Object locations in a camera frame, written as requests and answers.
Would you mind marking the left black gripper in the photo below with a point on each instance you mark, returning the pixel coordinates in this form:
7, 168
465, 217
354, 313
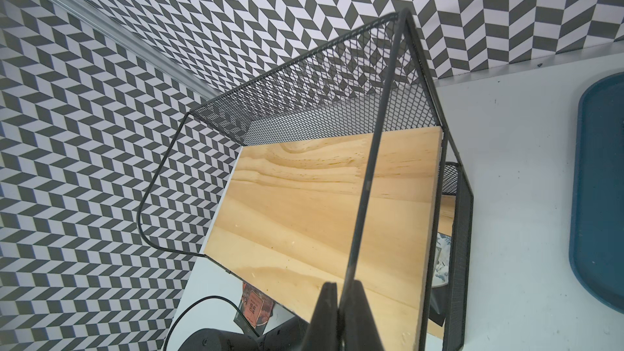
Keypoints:
287, 336

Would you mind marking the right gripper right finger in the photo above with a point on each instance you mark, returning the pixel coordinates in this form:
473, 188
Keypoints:
360, 331

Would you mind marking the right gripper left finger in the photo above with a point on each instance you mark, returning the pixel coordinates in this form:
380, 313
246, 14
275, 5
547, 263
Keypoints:
321, 333

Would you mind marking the red label tea bag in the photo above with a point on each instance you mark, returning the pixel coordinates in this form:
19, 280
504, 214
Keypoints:
255, 310

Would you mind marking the grey label tea bag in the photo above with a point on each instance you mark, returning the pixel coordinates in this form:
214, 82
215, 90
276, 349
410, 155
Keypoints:
440, 292

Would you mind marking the teal tray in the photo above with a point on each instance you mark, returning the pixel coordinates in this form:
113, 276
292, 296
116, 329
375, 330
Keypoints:
596, 225

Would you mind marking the black wire wooden shelf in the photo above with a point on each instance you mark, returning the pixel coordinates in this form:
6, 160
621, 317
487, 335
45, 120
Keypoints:
347, 171

